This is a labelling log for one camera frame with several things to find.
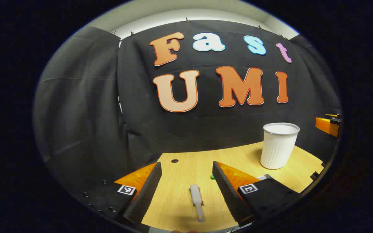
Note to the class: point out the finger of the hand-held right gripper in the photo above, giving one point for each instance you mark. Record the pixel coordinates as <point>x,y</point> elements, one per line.
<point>325,125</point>

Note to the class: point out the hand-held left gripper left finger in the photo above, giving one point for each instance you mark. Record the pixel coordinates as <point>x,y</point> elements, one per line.
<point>146,191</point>

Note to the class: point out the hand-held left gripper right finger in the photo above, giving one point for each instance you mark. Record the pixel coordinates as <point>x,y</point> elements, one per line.
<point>227,191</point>

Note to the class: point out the small grey broom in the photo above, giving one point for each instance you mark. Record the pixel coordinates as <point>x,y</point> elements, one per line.
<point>197,197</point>

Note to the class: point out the grey dustpan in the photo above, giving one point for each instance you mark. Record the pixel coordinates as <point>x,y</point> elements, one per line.
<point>261,177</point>

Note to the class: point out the white ribbed garbage bin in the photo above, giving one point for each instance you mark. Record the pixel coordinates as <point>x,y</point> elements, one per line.
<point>278,147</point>

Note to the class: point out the wooden desktop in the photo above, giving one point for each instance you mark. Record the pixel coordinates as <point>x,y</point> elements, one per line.
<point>186,168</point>

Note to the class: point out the black desk clamp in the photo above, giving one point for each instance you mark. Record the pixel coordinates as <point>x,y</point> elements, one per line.
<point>314,175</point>

